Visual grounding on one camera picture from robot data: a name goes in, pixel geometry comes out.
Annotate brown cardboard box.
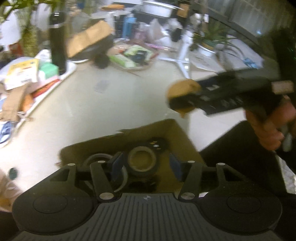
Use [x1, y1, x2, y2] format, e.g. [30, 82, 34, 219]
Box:
[60, 119, 204, 193]

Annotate black tape roll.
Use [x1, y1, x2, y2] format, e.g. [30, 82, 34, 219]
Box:
[125, 146, 159, 177]

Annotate small black clip connector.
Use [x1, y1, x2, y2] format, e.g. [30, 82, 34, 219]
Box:
[148, 137, 169, 153]

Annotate black power adapter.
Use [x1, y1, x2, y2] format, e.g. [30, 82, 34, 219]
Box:
[126, 180, 159, 193]

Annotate right hand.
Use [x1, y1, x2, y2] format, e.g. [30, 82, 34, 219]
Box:
[245, 95, 295, 151]

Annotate potted green plant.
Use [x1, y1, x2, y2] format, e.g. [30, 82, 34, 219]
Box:
[190, 21, 243, 54]

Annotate white mini tripod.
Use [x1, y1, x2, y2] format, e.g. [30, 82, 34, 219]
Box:
[158, 30, 193, 79]

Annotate black small packet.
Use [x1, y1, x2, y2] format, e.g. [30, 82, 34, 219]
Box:
[133, 50, 148, 64]

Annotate clear snack bowl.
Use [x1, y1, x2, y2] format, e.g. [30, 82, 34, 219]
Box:
[107, 42, 159, 71]

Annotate blue white face mask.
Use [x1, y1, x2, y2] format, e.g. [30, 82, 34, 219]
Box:
[0, 121, 14, 144]

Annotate green wet wipes pack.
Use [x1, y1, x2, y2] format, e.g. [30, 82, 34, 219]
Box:
[109, 54, 136, 68]

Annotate white oval tray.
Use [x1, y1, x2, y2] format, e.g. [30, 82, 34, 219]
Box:
[1, 61, 76, 147]

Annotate white rectangular tub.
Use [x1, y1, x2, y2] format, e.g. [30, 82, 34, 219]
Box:
[140, 1, 183, 18]

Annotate black cylindrical plug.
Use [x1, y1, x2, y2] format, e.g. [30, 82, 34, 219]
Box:
[93, 54, 110, 69]

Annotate green tissue pack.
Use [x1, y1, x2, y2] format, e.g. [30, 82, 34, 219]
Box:
[39, 62, 59, 79]

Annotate yellow white paper box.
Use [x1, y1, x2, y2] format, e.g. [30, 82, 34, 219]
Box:
[4, 58, 39, 90]

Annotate brown paper envelope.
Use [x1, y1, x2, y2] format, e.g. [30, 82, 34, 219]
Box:
[67, 20, 113, 58]

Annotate glass vase with bamboo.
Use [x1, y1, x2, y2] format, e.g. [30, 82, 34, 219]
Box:
[16, 4, 39, 57]

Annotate black thermos bottle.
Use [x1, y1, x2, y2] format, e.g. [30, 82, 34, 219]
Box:
[49, 12, 67, 75]

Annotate beige drawstring pouch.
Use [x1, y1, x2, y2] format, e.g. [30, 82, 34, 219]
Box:
[1, 84, 29, 122]

